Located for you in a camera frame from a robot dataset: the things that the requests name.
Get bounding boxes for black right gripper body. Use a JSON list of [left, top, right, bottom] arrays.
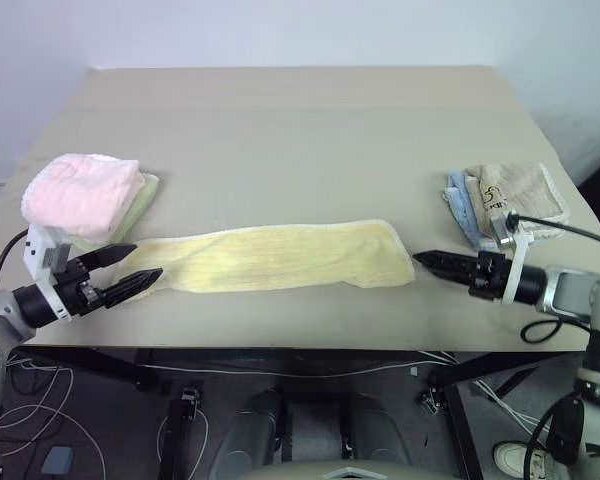
[[467, 251, 512, 302]]

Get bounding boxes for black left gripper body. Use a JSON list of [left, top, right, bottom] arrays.
[[53, 258, 107, 318]]

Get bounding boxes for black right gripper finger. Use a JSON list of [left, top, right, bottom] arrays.
[[426, 266, 482, 288], [412, 249, 482, 272]]

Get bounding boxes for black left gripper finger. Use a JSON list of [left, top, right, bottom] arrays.
[[73, 243, 139, 274], [101, 268, 164, 309]]

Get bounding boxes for folded blue towel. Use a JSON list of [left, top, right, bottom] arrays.
[[444, 170, 485, 250]]

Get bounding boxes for folded green towel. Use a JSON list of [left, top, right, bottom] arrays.
[[71, 171, 161, 252]]

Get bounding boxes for folded pink towel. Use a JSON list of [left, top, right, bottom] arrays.
[[20, 153, 144, 241]]

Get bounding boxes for folded beige towel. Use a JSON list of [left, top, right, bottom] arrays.
[[462, 161, 571, 242]]

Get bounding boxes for long yellow towel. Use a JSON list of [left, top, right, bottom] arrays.
[[122, 218, 416, 297]]

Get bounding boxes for small grey floor box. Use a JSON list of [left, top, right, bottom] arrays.
[[40, 445, 75, 476]]

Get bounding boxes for dark rounded robot leg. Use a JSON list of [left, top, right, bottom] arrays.
[[223, 388, 283, 472], [348, 391, 414, 472]]

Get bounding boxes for white shoe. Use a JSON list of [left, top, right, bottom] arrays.
[[493, 440, 557, 480]]

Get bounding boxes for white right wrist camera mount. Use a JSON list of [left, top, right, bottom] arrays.
[[489, 210, 537, 306]]

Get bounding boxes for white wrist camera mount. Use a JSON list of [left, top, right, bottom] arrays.
[[21, 222, 75, 322], [489, 210, 537, 306]]

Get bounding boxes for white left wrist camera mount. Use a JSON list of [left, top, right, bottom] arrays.
[[21, 222, 75, 322]]

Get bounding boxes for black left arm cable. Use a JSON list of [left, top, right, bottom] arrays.
[[0, 231, 30, 296]]

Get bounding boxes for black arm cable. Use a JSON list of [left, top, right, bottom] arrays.
[[0, 231, 30, 296], [507, 212, 600, 345]]

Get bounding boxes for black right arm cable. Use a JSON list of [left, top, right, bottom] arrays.
[[507, 212, 600, 345]]

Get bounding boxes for tangled white floor cables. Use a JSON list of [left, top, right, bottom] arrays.
[[0, 357, 107, 480]]

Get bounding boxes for black metal table frame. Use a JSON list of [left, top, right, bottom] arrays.
[[8, 346, 587, 480]]

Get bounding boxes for thick black hanging cable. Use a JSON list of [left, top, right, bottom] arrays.
[[523, 393, 587, 480]]

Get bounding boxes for long white cable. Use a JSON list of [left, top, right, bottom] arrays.
[[142, 351, 459, 380]]

